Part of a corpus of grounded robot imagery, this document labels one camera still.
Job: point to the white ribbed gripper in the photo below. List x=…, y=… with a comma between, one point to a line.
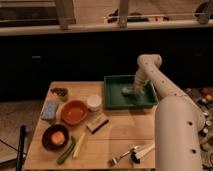
x=140, y=81

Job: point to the grey towel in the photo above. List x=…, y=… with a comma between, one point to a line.
x=128, y=90

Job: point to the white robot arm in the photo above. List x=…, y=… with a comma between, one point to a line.
x=177, y=119

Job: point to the green plastic tray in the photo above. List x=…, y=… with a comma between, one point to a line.
x=116, y=100

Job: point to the white cup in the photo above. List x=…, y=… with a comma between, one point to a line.
x=94, y=102

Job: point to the wooden block brush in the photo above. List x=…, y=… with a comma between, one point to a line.
x=97, y=122

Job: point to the orange bowl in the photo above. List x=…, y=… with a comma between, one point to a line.
x=74, y=112

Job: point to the pale yellow stick vegetable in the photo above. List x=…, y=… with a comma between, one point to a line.
x=78, y=145

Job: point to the blue sponge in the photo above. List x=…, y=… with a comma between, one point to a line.
x=49, y=110

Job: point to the orange fruit in bowl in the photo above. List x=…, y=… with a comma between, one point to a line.
x=58, y=138

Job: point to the green cucumber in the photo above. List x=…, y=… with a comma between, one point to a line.
x=67, y=152

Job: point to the dark red bowl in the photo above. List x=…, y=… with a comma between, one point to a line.
x=46, y=137

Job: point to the black pole at left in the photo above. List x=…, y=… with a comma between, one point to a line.
x=20, y=152

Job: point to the white handled black brush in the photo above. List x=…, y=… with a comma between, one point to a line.
x=138, y=153

